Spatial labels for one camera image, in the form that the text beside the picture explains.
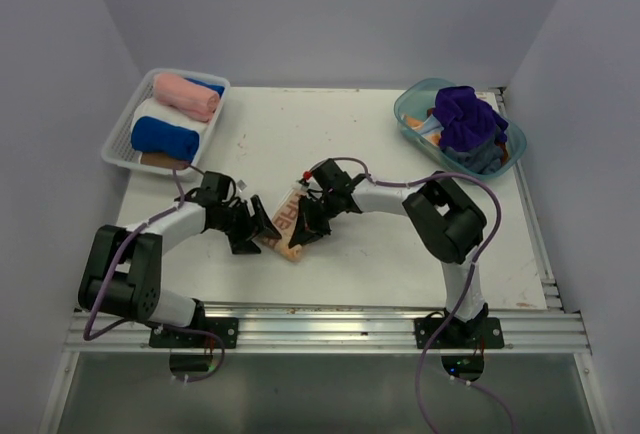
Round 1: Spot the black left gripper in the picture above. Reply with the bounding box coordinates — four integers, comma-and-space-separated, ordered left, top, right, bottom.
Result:
212, 194, 280, 253

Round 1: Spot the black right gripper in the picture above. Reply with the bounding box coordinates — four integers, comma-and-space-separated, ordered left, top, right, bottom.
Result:
290, 191, 340, 250

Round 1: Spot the orange blue printed towel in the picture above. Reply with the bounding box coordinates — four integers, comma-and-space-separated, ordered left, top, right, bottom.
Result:
259, 187, 306, 262

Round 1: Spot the royal blue towel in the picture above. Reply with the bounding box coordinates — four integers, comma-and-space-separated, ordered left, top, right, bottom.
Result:
131, 117, 200, 162

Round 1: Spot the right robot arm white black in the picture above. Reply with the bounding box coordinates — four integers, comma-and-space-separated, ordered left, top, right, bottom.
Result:
289, 159, 488, 347

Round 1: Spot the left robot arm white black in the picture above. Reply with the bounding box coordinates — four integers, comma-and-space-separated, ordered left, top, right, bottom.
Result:
78, 171, 281, 347

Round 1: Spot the orange towel in tub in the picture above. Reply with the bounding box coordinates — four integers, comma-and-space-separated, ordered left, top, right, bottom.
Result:
403, 114, 425, 130

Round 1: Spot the pink rolled towel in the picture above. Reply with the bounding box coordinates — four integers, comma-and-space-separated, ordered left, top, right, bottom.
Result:
153, 72, 221, 123

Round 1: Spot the white plastic mesh basket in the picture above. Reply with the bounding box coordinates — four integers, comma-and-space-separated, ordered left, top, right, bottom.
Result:
101, 69, 231, 175

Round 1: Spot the blue rolled towel in basket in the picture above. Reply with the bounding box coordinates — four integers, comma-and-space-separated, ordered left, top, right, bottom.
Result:
186, 77, 225, 98

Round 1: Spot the white rolled towel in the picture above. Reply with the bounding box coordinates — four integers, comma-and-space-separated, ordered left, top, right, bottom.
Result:
131, 98, 208, 134

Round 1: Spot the teal transparent plastic tub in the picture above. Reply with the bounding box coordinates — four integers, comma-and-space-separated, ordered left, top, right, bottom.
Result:
394, 78, 527, 181

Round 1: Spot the purple towel in tub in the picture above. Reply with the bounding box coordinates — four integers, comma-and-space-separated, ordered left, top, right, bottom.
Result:
432, 86, 509, 152

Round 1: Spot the grey-blue towel in tub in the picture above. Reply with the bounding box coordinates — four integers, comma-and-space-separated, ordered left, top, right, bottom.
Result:
444, 145, 503, 175

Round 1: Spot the aluminium mounting rail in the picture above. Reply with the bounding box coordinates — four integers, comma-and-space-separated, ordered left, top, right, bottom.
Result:
64, 306, 591, 354

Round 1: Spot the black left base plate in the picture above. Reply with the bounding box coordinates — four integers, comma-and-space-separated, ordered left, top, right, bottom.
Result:
149, 317, 240, 349

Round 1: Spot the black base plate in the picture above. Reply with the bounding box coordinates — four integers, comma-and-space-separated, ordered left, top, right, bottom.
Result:
413, 316, 505, 350
149, 317, 240, 349

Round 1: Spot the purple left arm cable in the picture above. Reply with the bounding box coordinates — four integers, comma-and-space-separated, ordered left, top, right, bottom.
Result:
82, 162, 226, 385

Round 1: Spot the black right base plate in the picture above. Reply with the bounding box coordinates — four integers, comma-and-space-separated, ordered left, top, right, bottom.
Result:
413, 316, 505, 350

